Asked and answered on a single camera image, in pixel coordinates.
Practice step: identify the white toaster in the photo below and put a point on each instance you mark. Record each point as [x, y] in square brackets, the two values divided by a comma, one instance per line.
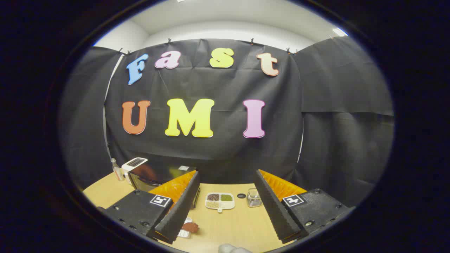
[133, 163]

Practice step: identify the white divided dish of beans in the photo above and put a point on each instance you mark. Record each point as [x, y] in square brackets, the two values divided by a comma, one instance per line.
[219, 203]

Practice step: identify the clear bottle orange label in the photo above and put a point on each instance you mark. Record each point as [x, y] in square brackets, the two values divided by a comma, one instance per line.
[117, 172]

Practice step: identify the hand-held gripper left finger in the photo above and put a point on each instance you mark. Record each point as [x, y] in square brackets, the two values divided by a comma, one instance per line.
[177, 214]

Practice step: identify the black toaster oven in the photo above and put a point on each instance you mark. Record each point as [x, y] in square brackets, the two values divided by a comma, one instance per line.
[158, 174]

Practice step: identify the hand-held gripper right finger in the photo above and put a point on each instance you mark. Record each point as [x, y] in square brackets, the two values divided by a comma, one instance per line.
[276, 211]

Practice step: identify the red raw meat steak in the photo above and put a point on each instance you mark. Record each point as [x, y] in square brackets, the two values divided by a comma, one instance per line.
[191, 227]

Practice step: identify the small white tray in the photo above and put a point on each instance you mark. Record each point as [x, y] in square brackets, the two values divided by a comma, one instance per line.
[183, 234]

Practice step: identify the black backdrop cloth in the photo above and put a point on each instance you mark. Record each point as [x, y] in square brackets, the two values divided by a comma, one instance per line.
[225, 154]

